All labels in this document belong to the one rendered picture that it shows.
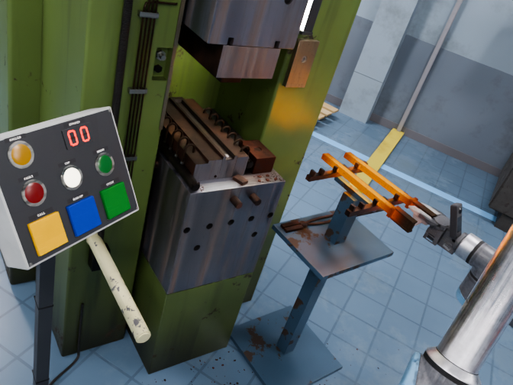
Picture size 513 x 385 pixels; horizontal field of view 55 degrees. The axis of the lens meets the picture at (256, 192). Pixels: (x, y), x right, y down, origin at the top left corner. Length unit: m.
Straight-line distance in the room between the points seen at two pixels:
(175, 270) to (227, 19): 0.85
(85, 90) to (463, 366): 1.21
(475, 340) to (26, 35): 1.60
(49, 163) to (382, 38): 4.05
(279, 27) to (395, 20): 3.44
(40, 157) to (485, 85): 4.32
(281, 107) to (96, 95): 0.68
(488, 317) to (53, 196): 1.06
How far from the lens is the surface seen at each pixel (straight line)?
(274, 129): 1.84
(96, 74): 1.43
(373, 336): 2.68
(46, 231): 1.16
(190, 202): 1.54
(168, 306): 1.86
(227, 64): 1.41
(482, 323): 1.35
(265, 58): 1.47
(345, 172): 1.82
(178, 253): 1.67
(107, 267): 1.62
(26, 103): 1.93
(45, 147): 1.16
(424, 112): 5.10
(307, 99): 1.87
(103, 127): 1.26
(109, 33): 1.40
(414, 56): 5.01
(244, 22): 1.39
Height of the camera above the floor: 1.77
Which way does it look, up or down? 32 degrees down
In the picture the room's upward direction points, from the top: 18 degrees clockwise
